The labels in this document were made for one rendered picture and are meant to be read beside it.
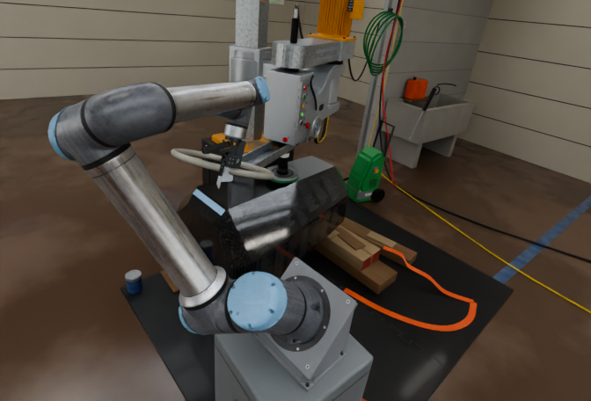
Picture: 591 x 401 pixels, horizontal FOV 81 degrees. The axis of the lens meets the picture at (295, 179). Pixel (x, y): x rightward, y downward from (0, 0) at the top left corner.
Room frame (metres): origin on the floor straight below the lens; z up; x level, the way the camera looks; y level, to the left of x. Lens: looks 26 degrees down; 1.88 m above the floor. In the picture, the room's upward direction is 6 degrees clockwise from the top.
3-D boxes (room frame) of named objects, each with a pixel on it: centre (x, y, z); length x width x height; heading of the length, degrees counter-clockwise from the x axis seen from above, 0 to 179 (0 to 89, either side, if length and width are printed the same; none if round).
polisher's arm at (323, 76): (2.46, -0.07, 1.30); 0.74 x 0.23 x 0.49; 158
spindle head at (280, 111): (2.18, 0.06, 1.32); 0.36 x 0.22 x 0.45; 158
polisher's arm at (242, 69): (2.86, 0.27, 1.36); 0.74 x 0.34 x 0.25; 72
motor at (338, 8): (2.71, -0.17, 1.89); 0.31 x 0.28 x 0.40; 68
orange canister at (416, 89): (5.12, -1.61, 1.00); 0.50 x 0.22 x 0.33; 131
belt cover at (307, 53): (2.43, -0.04, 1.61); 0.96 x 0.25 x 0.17; 158
